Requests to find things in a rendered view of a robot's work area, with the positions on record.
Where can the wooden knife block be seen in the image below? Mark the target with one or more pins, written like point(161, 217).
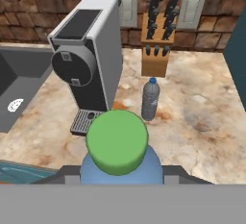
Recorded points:
point(155, 64)

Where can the blue bottle with green cap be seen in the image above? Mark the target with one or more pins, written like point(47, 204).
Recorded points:
point(117, 141)

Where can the clear water bottle blue cap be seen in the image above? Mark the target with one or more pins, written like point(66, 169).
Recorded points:
point(150, 101)

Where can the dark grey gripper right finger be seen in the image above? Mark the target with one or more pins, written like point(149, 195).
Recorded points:
point(174, 173)

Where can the grey wall switch plate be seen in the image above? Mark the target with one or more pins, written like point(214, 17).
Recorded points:
point(128, 10)
point(192, 10)

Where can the teal fridge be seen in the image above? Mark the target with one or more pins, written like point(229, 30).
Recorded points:
point(238, 61)

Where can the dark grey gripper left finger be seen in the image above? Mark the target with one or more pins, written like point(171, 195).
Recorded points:
point(68, 173)

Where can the white and black coffee machine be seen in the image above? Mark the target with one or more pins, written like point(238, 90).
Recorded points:
point(105, 51)

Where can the grey sink basin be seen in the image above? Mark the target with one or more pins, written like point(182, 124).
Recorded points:
point(22, 80)

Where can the teal cabinet front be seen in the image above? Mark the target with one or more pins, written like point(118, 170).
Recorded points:
point(22, 171)

